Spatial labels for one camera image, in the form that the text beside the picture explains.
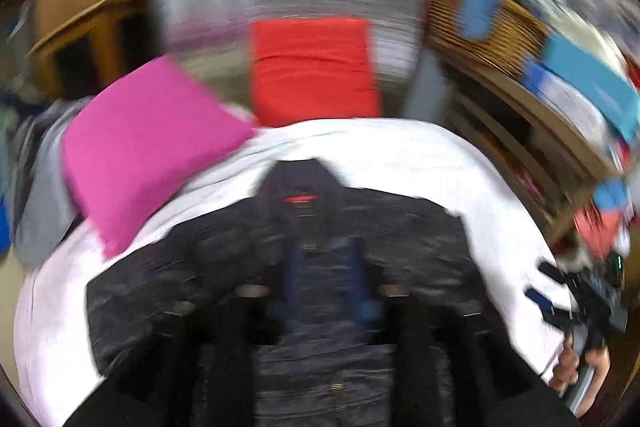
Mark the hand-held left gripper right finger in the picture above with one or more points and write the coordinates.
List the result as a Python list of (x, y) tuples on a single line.
[(363, 282)]

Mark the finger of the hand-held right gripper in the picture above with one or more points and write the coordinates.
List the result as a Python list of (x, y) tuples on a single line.
[(539, 298), (555, 272)]

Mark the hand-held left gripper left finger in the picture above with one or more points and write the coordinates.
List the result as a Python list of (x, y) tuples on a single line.
[(294, 279)]

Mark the dark quilted jacket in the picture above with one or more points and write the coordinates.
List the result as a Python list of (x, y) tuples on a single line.
[(320, 227)]

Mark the grey clothes pile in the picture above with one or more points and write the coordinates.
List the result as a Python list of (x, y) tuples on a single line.
[(42, 177)]

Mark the person's right hand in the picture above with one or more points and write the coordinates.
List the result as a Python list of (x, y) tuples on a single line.
[(567, 364)]

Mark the white fleece blanket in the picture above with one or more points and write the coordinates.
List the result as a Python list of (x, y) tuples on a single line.
[(415, 157)]

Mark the wooden shelf unit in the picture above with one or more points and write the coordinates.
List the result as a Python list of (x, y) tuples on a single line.
[(520, 122)]

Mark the white dotted box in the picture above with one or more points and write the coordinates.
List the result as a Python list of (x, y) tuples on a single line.
[(567, 99)]

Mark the teal box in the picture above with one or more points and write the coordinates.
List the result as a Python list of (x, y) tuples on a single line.
[(592, 79)]

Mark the pink pillow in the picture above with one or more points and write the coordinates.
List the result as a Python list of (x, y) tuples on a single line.
[(145, 147)]

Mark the red pillow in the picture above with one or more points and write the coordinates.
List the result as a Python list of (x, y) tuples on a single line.
[(312, 72)]

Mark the wicker basket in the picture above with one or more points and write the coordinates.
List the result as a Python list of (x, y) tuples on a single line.
[(492, 34)]

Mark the wooden cabinet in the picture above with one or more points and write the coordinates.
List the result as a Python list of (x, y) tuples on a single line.
[(75, 12)]

